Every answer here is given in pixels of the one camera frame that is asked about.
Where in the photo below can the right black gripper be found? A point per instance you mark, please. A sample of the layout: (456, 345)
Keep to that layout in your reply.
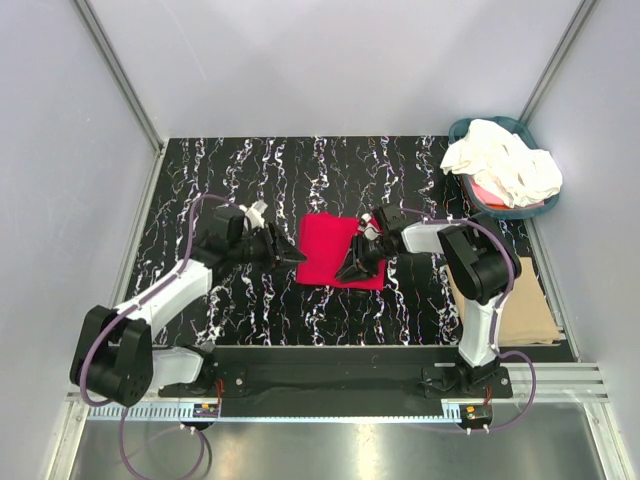
(349, 268)

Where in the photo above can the aluminium front rail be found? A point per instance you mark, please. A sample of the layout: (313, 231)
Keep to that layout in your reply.
(557, 382)

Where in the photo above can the left connector board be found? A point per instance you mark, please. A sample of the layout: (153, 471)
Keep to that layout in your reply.
(207, 410)

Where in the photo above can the white t shirt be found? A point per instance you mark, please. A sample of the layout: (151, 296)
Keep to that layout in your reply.
(500, 163)

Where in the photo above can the red t shirt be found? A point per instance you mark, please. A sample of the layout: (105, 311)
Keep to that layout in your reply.
(325, 239)

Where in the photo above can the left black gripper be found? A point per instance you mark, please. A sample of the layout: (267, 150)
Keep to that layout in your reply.
(280, 249)

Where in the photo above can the slotted cable duct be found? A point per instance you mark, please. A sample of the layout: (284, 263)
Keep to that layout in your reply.
(235, 410)

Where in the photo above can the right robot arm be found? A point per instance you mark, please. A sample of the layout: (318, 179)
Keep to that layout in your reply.
(484, 269)

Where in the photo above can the left frame post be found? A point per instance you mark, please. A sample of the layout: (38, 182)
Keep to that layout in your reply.
(113, 64)

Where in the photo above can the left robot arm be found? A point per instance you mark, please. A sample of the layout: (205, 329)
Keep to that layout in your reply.
(115, 360)

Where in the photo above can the right frame post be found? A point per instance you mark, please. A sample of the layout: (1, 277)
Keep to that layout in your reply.
(568, 39)

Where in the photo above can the pink t shirt in basket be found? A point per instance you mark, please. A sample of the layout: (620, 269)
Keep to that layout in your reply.
(490, 200)

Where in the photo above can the teal laundry basket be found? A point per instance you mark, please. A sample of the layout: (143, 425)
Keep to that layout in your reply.
(514, 127)

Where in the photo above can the frame post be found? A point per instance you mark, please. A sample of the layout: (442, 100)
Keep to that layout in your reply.
(113, 64)
(568, 39)

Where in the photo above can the right connector board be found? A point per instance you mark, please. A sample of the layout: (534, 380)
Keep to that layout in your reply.
(476, 416)

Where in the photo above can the connector board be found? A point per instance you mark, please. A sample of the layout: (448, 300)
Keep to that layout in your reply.
(476, 416)
(207, 410)

